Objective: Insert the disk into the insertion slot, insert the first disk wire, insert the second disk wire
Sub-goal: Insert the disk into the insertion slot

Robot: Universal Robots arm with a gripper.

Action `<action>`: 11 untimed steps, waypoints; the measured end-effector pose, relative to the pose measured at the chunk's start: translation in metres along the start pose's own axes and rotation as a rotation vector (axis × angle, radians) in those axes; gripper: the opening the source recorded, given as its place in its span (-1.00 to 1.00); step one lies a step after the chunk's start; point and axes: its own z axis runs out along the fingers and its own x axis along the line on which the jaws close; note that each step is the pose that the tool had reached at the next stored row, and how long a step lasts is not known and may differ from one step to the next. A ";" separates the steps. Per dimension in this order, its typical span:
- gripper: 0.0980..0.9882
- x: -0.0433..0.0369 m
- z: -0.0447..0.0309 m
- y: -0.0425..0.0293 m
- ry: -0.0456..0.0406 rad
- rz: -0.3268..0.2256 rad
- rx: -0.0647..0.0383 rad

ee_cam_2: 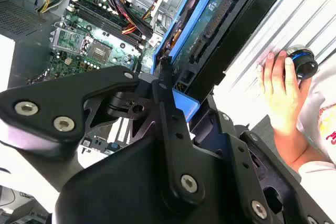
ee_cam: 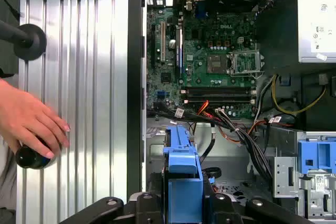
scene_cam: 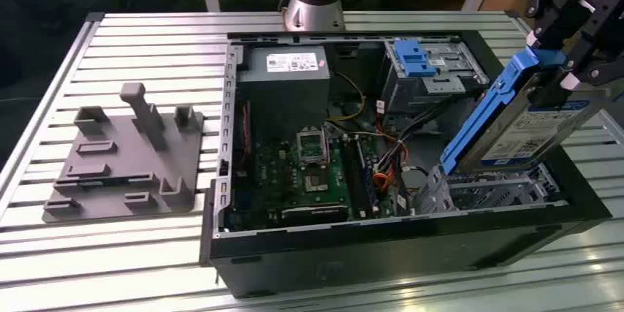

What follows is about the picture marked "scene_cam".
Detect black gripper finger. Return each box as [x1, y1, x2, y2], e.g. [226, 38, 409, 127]
[560, 0, 624, 91]
[524, 0, 608, 107]

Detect hard disk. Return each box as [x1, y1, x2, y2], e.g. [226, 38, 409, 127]
[437, 44, 608, 178]

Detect black data wire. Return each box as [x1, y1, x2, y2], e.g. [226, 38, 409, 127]
[397, 107, 442, 141]

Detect orange red yellow power wire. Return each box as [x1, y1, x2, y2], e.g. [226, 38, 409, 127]
[372, 139, 410, 196]

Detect silver disk bay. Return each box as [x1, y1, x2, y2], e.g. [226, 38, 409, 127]
[418, 164, 561, 214]

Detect black RAM slot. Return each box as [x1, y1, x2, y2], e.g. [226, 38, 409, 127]
[338, 134, 366, 221]
[357, 134, 384, 218]
[352, 134, 378, 219]
[345, 134, 372, 220]

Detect blue drive latch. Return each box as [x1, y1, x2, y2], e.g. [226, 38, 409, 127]
[393, 39, 438, 78]

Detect silver optical drive cage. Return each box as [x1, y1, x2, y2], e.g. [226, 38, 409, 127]
[382, 39, 492, 116]

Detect dark grey power supply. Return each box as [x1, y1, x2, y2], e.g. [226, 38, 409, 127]
[236, 45, 332, 145]

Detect metal socket cover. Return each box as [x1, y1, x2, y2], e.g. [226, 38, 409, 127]
[296, 126, 328, 166]

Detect green motherboard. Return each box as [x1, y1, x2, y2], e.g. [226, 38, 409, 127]
[233, 121, 405, 224]

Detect black graphics card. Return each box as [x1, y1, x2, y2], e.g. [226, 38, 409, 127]
[280, 203, 353, 224]

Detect black PC case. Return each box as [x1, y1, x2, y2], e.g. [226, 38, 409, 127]
[198, 29, 613, 298]

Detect grey parts rack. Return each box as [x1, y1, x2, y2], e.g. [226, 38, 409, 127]
[41, 83, 205, 224]

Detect white grey wires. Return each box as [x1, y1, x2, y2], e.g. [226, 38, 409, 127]
[334, 129, 401, 142]

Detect yellow black power wires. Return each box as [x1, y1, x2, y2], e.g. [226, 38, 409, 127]
[326, 70, 368, 123]

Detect black cable bundle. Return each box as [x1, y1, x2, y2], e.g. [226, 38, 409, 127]
[386, 107, 416, 218]

